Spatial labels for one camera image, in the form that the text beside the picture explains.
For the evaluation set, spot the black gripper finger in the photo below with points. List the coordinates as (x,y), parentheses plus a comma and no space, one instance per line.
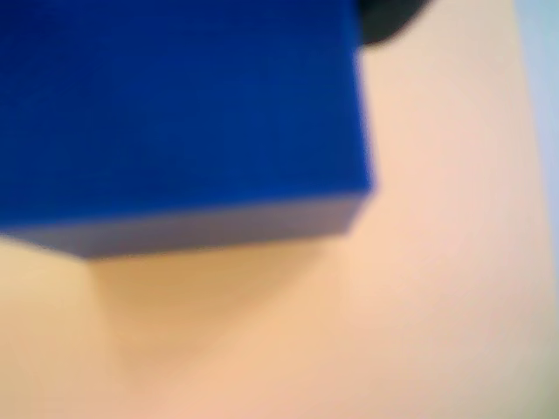
(388,17)

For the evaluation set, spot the medium blue cube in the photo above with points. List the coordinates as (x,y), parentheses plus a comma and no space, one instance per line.
(174,109)

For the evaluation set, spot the orange paper square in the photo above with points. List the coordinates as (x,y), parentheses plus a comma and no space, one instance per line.
(415,262)

